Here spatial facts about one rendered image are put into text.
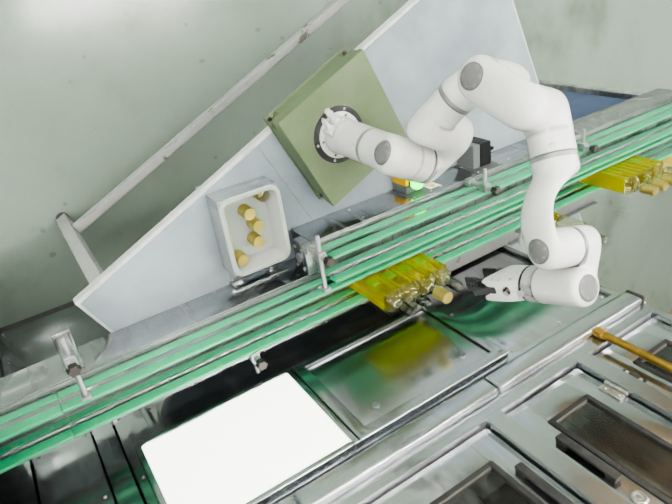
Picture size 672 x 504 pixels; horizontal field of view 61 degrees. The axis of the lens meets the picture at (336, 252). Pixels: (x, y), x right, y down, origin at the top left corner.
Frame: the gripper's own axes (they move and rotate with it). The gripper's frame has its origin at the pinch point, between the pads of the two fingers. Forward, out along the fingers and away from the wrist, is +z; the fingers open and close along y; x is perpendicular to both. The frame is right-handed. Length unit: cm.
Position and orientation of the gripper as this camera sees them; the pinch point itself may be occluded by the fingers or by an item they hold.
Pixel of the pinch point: (481, 279)
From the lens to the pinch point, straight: 133.9
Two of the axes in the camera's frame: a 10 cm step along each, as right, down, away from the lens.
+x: -3.0, -9.4, -1.7
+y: 8.4, -3.5, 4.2
